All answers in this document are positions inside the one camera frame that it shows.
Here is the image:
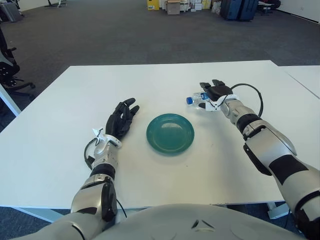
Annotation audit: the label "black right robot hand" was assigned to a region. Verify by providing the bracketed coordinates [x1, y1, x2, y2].
[199, 79, 232, 102]

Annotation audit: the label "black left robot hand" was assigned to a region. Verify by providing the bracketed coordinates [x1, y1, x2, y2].
[104, 97, 140, 140]

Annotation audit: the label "clear bottle with blue cap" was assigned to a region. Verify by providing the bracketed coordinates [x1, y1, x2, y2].
[185, 91, 211, 110]

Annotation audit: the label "green round plate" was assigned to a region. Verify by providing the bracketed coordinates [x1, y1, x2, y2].
[146, 113, 195, 157]

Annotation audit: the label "blue hard suitcase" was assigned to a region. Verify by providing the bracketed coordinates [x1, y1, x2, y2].
[219, 0, 242, 21]

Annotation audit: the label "dark navy suitcase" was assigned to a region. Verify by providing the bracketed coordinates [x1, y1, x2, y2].
[237, 0, 259, 23]

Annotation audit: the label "stack of white boxes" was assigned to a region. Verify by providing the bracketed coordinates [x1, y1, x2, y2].
[192, 0, 212, 12]

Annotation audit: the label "brown cardboard box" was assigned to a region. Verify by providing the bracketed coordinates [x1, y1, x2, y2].
[166, 0, 181, 16]

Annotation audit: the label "distant black chair and desk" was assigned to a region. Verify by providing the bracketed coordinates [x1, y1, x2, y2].
[257, 0, 282, 16]

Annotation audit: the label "grey robot torso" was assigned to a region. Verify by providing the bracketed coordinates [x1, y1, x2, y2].
[0, 203, 320, 240]

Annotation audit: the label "white side desk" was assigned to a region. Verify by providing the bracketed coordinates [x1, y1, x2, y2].
[0, 83, 22, 117]

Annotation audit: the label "black office chair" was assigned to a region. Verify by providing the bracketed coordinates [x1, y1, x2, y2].
[0, 26, 36, 97]

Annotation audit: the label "white table leg foot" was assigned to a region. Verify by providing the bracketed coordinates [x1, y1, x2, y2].
[267, 202, 291, 220]

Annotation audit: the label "black and white chair base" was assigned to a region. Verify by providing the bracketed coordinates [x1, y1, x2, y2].
[44, 0, 67, 8]

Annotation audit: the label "grey storage bin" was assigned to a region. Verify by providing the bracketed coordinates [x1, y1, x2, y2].
[0, 4, 25, 23]

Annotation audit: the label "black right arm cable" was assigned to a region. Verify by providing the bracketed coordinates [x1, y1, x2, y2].
[231, 83, 264, 117]

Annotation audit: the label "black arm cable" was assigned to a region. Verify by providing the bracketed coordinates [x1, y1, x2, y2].
[84, 138, 101, 171]
[231, 83, 264, 117]

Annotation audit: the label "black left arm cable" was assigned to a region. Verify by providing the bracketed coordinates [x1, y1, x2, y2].
[84, 138, 101, 171]

